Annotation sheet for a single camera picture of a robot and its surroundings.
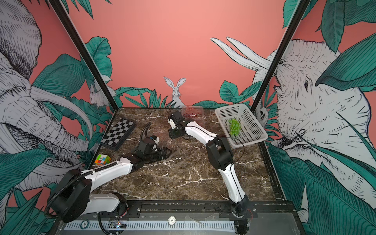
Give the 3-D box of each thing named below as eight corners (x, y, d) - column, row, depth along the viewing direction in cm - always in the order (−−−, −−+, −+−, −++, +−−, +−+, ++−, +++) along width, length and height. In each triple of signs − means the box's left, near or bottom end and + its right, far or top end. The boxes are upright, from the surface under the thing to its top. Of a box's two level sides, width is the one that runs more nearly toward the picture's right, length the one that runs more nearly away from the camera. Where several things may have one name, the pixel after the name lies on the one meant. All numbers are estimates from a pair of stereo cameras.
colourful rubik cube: (98, 166, 91) (93, 162, 86) (102, 158, 94) (97, 154, 89) (108, 166, 91) (104, 162, 86) (111, 158, 94) (107, 154, 90)
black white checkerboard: (102, 145, 100) (99, 142, 97) (122, 120, 115) (121, 117, 112) (117, 150, 98) (115, 147, 95) (136, 124, 113) (135, 121, 109)
